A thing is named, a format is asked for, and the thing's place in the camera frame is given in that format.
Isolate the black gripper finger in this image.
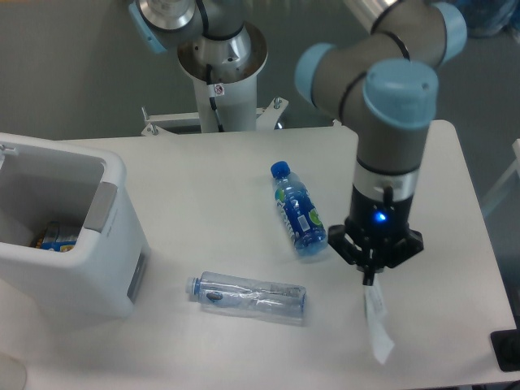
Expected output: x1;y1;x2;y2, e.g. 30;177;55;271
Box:
370;229;424;285
327;225;372;284

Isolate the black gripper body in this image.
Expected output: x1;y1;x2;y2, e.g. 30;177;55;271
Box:
344;187;413;258

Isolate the white plastic package bag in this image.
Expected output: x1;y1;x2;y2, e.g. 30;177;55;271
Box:
364;278;395;365

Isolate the white trash can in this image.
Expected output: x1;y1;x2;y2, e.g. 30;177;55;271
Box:
1;133;150;317

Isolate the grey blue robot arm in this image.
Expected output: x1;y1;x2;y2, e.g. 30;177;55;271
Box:
129;1;431;285

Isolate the blue labelled plastic bottle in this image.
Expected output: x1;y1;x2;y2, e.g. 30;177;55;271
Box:
271;161;328;257

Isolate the clear crushed plastic bottle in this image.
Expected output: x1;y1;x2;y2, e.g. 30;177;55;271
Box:
185;271;306;325

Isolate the black device at table edge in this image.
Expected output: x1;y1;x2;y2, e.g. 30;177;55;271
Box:
490;329;519;372

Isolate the blue plastic bag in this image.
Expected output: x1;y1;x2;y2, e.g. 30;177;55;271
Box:
466;0;519;38

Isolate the blue packaging inside bin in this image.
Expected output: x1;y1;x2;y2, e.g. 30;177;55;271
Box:
30;221;80;253

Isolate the white frame at right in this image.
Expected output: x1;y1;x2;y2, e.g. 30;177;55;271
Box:
481;139;519;218

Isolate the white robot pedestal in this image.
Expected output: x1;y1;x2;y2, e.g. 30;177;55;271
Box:
177;22;267;133

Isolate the black pedestal cable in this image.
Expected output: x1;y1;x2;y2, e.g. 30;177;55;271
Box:
205;63;225;132

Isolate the white pedestal base frame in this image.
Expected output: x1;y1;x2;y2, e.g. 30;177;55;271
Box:
140;95;342;137

